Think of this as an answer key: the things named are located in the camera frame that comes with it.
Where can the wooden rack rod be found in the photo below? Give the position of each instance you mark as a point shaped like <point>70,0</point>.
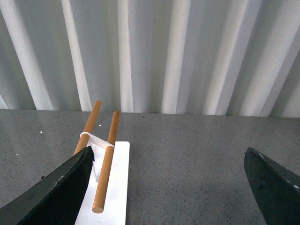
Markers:
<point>101,191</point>
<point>84,138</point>

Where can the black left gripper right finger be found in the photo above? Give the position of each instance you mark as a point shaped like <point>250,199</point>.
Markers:
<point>275,188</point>

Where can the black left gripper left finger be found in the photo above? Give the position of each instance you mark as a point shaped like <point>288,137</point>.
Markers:
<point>56,199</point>

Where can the white rack crossbar bracket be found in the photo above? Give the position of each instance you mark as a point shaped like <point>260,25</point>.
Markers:
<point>96,141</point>

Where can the white towel rack base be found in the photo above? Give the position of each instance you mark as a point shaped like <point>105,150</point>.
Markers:
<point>116,197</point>

